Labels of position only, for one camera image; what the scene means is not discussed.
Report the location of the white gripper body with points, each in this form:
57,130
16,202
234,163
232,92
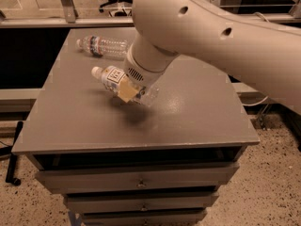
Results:
137,73

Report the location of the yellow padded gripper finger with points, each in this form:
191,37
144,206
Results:
127,89

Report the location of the blue label plastic bottle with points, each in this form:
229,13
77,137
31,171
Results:
117,81

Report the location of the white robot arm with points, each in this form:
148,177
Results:
265,56

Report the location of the clear water bottle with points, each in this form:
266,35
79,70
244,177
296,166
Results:
99,46

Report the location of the grey drawer cabinet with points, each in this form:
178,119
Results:
76,124

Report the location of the top grey drawer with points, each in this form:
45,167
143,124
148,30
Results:
74,181

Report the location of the grey drawer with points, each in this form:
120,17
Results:
74,181
141,202
149,218

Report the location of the middle grey drawer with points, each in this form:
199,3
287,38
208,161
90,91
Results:
141,202

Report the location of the bottom grey drawer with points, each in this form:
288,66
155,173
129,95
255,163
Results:
149,218

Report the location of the black floor stand leg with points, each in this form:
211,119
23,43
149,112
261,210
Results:
10,178

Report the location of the metal railing frame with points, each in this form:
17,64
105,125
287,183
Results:
90,13

